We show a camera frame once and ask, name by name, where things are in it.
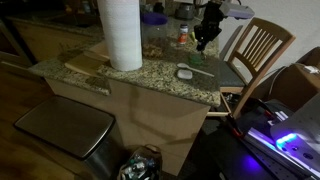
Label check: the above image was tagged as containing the orange label pill bottle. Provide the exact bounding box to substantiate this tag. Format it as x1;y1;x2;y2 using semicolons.
177;24;188;45

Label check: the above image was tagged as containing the green bowl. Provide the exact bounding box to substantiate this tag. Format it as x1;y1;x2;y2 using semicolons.
189;54;205;65

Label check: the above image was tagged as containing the wooden cutting board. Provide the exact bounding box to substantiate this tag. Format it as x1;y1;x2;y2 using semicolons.
65;41;109;77

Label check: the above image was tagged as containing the stainless steel trash can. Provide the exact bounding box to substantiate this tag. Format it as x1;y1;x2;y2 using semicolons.
14;96;124;180

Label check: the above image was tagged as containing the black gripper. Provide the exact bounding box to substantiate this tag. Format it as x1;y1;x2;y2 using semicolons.
194;1;223;51

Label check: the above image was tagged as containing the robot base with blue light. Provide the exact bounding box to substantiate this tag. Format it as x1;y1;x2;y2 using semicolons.
232;94;320;180

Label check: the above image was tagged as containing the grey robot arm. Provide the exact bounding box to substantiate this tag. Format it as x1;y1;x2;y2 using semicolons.
194;1;255;52

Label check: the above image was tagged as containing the white paper towel roll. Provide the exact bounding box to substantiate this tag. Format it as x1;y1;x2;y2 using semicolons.
97;0;142;71

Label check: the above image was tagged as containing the brown cardboard box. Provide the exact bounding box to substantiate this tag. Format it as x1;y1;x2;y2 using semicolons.
268;47;320;111

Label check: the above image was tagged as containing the wooden chair with grey seat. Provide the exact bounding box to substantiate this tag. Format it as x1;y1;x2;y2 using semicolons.
207;17;295;118

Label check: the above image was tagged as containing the bag of recyclables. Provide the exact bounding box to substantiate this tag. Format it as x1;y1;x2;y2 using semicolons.
116;144;163;180

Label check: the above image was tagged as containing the yellow green sponge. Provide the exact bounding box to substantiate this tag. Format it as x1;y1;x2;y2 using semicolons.
190;32;197;42

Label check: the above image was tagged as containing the white earbuds case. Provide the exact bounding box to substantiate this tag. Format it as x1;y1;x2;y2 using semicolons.
177;69;193;80

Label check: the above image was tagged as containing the clear jar with purple lid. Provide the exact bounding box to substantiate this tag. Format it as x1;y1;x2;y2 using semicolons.
141;12;168;58

